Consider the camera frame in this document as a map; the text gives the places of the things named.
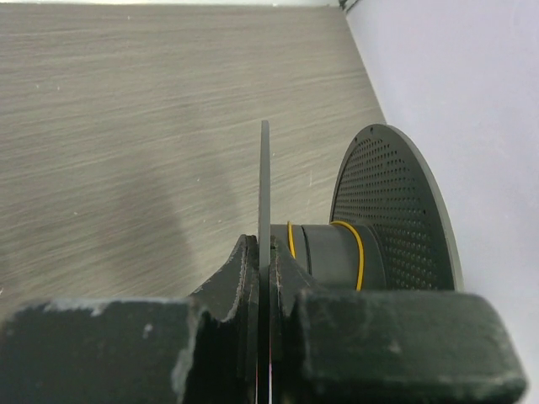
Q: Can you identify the yellow cable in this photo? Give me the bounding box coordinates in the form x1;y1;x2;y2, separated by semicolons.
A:
286;220;366;292

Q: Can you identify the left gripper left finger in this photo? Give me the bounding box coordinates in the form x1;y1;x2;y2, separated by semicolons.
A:
1;236;259;403

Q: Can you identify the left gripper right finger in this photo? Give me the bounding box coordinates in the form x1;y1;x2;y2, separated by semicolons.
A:
271;240;527;403

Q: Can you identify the grey perforated cable spool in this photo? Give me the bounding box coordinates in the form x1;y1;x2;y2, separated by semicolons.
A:
252;122;462;403

